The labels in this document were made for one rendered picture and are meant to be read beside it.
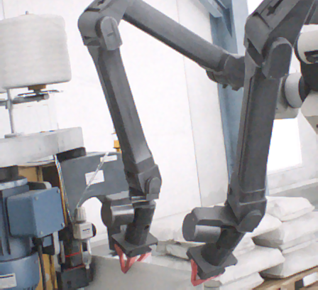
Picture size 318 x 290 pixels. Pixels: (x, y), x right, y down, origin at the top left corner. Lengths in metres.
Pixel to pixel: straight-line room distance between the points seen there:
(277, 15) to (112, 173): 0.88
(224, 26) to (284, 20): 6.66
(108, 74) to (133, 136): 0.16
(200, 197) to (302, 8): 6.49
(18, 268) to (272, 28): 0.75
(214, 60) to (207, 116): 5.98
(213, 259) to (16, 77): 0.58
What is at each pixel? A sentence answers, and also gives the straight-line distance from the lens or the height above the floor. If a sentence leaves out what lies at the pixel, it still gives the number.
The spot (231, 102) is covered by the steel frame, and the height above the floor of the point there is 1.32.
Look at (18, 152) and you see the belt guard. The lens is 1.54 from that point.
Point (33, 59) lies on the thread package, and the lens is 1.60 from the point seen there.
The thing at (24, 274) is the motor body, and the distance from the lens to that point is 1.57.
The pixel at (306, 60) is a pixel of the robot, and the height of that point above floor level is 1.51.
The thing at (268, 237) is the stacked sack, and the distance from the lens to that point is 5.00.
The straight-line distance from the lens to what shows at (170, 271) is 1.66.
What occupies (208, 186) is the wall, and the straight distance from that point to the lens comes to 7.67.
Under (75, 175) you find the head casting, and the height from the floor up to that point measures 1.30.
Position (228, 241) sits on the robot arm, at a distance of 1.47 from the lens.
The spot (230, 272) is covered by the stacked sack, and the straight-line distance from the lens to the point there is 4.57.
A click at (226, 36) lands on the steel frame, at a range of 7.82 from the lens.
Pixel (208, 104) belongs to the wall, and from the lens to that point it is 7.70.
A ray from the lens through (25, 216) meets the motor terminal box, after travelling 1.51.
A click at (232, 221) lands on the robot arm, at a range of 1.44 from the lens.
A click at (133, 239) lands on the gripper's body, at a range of 1.72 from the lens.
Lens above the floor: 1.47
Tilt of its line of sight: 3 degrees down
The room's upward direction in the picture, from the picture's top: 7 degrees counter-clockwise
